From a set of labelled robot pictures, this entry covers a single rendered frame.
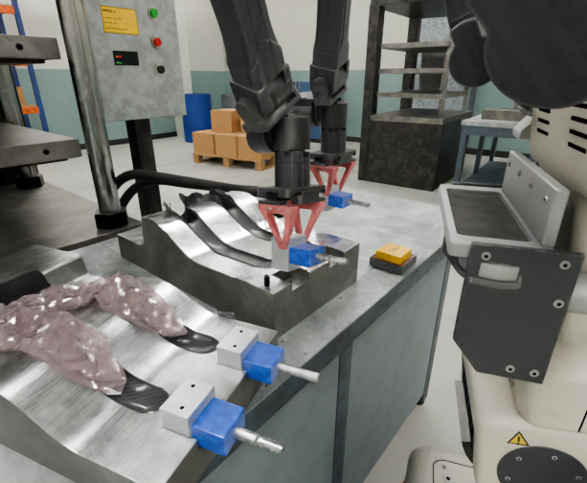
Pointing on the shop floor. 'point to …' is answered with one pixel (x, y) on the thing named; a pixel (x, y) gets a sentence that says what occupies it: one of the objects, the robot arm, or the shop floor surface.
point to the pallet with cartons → (227, 142)
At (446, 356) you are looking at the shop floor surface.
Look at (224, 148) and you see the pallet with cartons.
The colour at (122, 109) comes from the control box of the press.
